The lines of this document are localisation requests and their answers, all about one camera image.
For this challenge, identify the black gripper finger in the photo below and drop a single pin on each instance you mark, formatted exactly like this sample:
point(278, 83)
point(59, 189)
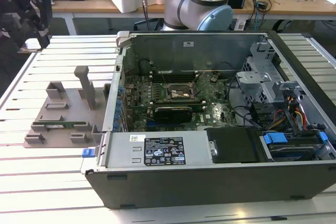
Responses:
point(45, 24)

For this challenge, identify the CPU socket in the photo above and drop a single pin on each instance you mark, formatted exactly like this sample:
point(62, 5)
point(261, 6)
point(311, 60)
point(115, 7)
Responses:
point(177, 93)

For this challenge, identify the grey plastic case latch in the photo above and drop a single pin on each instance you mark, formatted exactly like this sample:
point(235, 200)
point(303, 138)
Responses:
point(123, 37)

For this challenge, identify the grey plastic parts rack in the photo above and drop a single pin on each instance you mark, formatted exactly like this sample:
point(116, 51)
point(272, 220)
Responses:
point(73, 103)

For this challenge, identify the green RAM stick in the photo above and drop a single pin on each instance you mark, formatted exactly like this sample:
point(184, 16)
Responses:
point(71, 123)

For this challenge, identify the blue plastic latch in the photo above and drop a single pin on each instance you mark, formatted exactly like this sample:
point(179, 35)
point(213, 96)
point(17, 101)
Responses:
point(88, 153)

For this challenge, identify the black RAM slot row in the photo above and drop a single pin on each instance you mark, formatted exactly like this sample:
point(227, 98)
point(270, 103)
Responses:
point(183, 101)
point(173, 77)

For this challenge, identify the silver power supply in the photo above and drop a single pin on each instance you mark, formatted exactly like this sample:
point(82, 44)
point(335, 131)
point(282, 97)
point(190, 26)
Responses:
point(120, 153)

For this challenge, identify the black graphics card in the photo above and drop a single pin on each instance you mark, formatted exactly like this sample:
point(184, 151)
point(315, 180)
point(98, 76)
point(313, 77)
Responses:
point(173, 115)

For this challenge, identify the green motherboard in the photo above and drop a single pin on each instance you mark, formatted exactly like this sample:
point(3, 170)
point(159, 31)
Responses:
point(215, 108)

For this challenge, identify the black open PC case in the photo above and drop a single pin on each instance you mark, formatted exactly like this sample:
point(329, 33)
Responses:
point(183, 190)

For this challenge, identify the small black adapter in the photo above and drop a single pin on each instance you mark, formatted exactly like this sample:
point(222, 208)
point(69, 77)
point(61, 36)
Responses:
point(262, 4)

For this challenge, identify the black plastic shroud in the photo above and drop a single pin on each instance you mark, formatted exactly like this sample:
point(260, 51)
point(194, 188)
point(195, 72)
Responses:
point(233, 145)

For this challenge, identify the metal drive cage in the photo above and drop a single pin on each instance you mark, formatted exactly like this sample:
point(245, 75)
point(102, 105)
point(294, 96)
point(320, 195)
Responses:
point(262, 87)

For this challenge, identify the hard disk in blue carrier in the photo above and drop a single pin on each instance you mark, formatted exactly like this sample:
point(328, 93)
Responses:
point(274, 138)

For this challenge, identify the wooden desk with white frame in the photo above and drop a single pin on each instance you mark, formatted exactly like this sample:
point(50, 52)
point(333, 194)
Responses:
point(92, 5)

